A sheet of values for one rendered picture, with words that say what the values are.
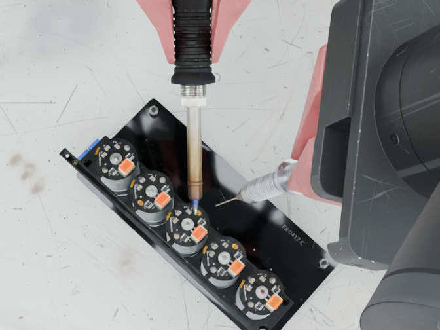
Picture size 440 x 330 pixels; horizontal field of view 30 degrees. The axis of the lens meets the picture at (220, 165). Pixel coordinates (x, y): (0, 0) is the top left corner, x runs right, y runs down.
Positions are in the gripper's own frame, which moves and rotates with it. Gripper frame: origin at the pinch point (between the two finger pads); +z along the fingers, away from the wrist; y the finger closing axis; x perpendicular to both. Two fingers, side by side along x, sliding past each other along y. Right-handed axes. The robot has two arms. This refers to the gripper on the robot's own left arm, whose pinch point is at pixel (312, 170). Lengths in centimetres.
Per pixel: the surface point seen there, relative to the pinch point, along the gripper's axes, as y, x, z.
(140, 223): 1.2, -3.0, 14.2
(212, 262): 2.7, 1.0, 12.7
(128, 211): 0.6, -3.8, 14.5
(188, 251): 2.0, 0.4, 15.3
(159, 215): 0.3, -1.7, 15.2
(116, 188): -1.1, -4.1, 16.9
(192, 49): -7.7, -3.2, 9.2
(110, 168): -1.7, -5.1, 14.9
